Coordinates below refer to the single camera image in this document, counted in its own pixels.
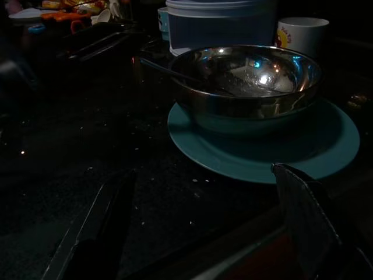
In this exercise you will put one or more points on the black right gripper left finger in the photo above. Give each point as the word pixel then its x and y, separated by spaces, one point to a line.
pixel 107 221

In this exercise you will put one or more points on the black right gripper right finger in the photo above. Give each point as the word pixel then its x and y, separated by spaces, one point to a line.
pixel 303 216

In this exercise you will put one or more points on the teal plate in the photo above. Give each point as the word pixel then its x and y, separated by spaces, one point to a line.
pixel 262 157

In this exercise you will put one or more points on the stainless steel bowl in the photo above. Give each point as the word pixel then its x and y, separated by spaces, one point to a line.
pixel 247 105

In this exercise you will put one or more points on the metal spoon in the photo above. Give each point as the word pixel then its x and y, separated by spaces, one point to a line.
pixel 175 74

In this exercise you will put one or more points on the black toaster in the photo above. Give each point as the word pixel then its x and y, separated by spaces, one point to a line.
pixel 96 43

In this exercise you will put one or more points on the white cup with cartoon print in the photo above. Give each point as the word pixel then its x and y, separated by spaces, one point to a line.
pixel 306 35

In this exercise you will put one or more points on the small white and teal cup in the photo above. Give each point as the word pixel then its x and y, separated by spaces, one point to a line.
pixel 163 24

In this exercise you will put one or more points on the white plastic spoon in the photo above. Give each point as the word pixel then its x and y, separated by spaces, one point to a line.
pixel 102 17

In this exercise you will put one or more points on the small blue object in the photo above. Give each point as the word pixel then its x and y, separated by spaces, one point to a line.
pixel 37 28

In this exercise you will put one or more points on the blue container with white bands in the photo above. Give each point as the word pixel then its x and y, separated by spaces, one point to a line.
pixel 221 26

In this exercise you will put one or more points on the orange peeler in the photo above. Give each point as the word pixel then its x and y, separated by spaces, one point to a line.
pixel 61 15

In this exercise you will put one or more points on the white plate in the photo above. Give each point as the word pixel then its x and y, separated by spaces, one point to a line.
pixel 24 15

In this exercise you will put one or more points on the yellow packet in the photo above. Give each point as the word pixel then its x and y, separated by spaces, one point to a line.
pixel 52 4

